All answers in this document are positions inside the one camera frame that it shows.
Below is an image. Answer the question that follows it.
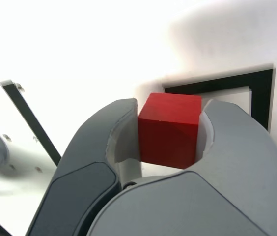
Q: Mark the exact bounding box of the black tape square outline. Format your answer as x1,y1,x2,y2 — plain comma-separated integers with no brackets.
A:
162,64,276,133

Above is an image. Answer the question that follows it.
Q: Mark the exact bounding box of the black tape strip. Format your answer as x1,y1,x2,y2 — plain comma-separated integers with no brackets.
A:
0,79,62,167

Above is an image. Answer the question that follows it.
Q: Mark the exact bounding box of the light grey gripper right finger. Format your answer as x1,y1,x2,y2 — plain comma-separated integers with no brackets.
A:
86,98,277,236

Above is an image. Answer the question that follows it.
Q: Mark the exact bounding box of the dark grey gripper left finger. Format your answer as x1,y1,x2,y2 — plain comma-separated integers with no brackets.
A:
27,98,144,236

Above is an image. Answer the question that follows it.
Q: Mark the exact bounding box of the red cube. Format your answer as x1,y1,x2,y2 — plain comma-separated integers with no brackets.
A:
138,92,202,170

